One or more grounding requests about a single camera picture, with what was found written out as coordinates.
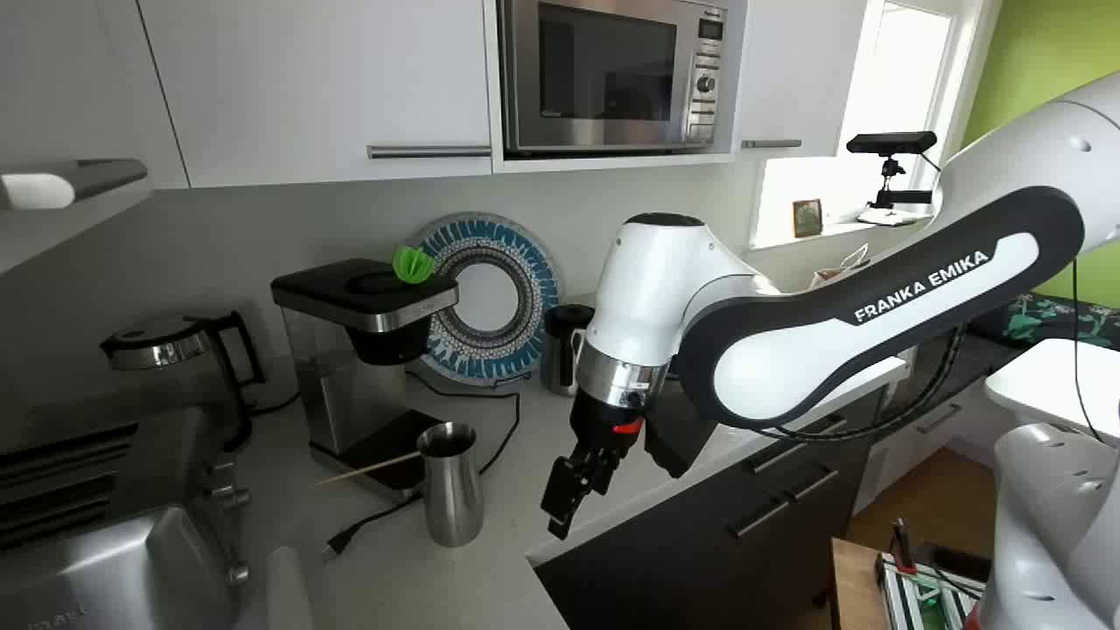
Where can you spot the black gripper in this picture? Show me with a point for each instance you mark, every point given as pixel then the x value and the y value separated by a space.
pixel 605 438

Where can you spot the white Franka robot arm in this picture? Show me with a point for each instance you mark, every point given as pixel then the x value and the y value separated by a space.
pixel 654 282

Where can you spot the tall silver cup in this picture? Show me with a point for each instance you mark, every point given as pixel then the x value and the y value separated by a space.
pixel 453 490

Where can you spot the dark lower drawer cabinet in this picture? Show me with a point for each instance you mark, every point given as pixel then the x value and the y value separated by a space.
pixel 688 548

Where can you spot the steel carafe with black lid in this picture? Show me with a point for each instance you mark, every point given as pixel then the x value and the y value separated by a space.
pixel 566 344

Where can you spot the blue patterned decorative plate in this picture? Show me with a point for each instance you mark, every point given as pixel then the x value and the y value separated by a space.
pixel 527 282

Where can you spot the thin wooden stick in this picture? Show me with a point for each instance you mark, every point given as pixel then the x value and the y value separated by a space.
pixel 361 471

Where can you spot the black and steel coffee maker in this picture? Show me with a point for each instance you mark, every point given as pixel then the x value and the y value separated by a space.
pixel 353 351

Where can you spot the small green object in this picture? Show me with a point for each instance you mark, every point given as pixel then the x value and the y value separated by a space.
pixel 412 263

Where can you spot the wooden crate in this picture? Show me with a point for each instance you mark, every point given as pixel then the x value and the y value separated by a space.
pixel 860 583

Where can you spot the built-in steel microwave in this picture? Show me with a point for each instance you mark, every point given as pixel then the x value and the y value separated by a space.
pixel 607 73

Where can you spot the glass and steel kettle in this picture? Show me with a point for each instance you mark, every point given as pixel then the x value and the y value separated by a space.
pixel 176 362

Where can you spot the silver toaster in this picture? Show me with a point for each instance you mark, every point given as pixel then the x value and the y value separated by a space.
pixel 117 579

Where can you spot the white upper cabinet door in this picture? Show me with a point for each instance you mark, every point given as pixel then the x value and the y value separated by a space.
pixel 317 81

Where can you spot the dark patterned cushion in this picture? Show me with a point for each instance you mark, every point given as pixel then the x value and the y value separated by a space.
pixel 1051 317

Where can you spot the grey extractor hood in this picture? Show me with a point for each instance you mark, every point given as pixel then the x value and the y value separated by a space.
pixel 72 186

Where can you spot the brass wall socket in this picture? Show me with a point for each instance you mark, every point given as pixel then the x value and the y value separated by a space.
pixel 807 217

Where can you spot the black camera on stand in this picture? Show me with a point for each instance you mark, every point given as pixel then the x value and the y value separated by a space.
pixel 895 177

